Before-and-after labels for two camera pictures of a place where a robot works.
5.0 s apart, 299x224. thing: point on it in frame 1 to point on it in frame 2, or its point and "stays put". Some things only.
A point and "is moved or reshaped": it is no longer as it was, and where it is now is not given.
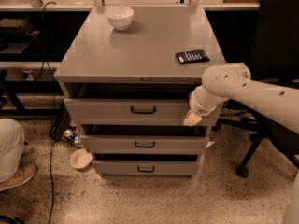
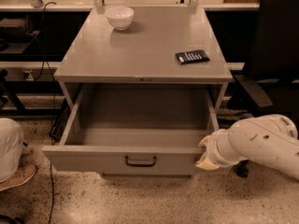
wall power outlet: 30,76 stays put
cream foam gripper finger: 192,119 to 206,163
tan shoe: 24,172 stays put
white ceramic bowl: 120,17 stays put
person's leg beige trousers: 12,141 stays put
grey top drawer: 135,112 is moved or reshaped
